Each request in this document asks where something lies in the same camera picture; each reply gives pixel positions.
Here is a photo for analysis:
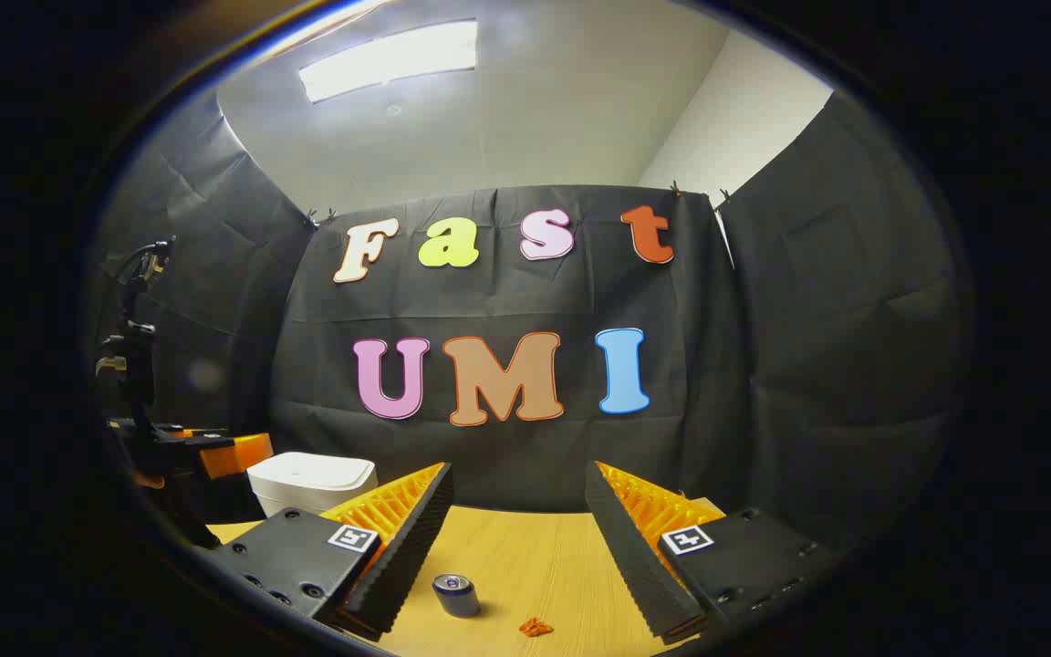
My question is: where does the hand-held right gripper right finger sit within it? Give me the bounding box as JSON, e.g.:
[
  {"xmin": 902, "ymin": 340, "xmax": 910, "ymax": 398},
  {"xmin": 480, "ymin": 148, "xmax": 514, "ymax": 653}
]
[{"xmin": 585, "ymin": 461, "xmax": 841, "ymax": 646}]

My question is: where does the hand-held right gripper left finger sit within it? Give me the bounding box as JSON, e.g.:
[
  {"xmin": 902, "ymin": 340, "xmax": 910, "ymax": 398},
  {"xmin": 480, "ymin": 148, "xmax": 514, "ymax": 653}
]
[{"xmin": 202, "ymin": 461, "xmax": 455, "ymax": 640}]

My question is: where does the silver blue pop can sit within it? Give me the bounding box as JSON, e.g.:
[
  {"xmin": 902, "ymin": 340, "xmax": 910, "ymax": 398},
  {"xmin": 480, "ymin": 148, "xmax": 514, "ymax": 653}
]
[{"xmin": 432, "ymin": 573, "xmax": 481, "ymax": 619}]

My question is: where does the white desktop garbage bin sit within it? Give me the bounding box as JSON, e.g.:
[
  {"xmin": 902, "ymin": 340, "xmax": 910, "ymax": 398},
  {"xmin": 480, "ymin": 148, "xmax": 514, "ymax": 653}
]
[{"xmin": 246, "ymin": 452, "xmax": 379, "ymax": 519}]

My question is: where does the wooden desktop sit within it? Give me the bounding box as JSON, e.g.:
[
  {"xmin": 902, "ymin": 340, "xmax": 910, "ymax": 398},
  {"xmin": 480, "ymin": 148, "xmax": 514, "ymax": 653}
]
[{"xmin": 206, "ymin": 497, "xmax": 727, "ymax": 657}]

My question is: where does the black backdrop cloth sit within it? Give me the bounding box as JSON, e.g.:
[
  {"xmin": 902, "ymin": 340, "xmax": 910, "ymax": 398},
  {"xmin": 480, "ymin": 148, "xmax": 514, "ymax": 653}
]
[{"xmin": 88, "ymin": 91, "xmax": 973, "ymax": 548}]

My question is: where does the ceiling light panel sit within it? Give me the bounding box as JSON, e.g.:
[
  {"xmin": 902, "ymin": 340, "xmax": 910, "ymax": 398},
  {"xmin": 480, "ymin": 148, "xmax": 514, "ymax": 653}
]
[{"xmin": 297, "ymin": 18, "xmax": 479, "ymax": 104}]

